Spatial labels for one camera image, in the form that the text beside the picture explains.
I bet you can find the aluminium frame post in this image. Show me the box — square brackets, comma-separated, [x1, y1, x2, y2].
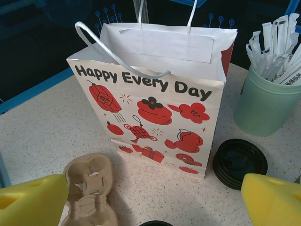
[133, 0, 149, 24]

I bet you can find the pale green straw holder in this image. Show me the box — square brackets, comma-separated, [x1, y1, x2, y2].
[233, 65, 301, 137]

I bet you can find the stack of black cup lids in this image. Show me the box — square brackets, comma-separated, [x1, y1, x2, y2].
[213, 138, 269, 190]

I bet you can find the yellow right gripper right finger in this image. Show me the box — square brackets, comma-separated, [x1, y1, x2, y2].
[240, 173, 301, 226]

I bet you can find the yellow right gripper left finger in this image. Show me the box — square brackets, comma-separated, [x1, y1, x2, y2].
[0, 173, 69, 226]

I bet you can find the white red printed paper bag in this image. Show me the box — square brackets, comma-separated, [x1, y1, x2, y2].
[66, 0, 238, 180]

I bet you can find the white wrapped straw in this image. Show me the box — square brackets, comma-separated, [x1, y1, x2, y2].
[246, 30, 266, 76]
[274, 71, 301, 86]
[272, 15, 288, 59]
[287, 13, 301, 56]
[262, 22, 275, 76]

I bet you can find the brown pulp cup carrier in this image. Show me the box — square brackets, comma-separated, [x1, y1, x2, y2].
[61, 152, 118, 226]

